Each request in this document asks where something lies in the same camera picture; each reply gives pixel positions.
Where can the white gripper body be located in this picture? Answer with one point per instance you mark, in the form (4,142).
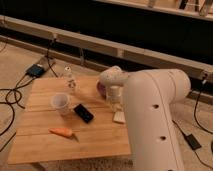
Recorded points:
(114,97)

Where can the white sponge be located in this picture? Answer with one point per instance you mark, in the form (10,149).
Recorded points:
(119,117)

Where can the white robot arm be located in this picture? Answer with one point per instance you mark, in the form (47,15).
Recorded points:
(147,96)

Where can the purple bowl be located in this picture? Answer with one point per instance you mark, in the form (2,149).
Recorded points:
(101,89)

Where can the black smartphone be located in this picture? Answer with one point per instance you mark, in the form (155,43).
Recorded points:
(83,113)

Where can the clear glass bottle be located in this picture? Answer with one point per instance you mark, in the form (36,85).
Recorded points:
(70,77)

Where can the translucent plastic cup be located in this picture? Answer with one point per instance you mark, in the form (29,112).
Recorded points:
(60,102)

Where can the orange carrot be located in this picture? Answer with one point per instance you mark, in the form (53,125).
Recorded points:
(65,132)

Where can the black power adapter box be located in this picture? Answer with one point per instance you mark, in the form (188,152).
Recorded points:
(35,71)

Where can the black power brick right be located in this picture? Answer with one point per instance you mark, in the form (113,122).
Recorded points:
(192,142)

